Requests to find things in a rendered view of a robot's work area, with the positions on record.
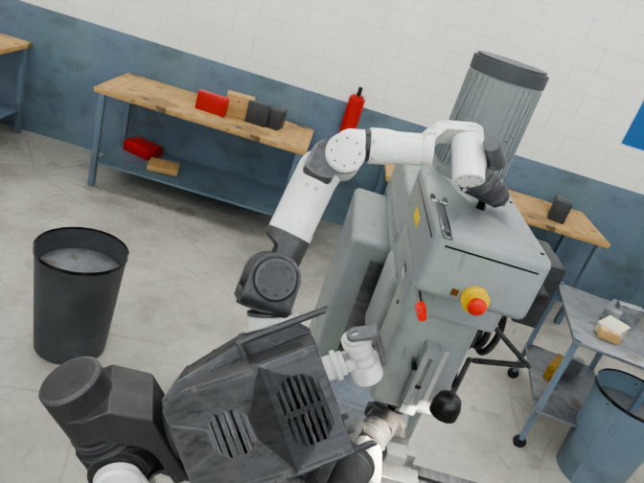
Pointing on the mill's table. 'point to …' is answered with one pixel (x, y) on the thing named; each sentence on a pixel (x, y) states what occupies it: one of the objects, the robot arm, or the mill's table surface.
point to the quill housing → (395, 357)
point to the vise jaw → (398, 473)
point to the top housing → (472, 247)
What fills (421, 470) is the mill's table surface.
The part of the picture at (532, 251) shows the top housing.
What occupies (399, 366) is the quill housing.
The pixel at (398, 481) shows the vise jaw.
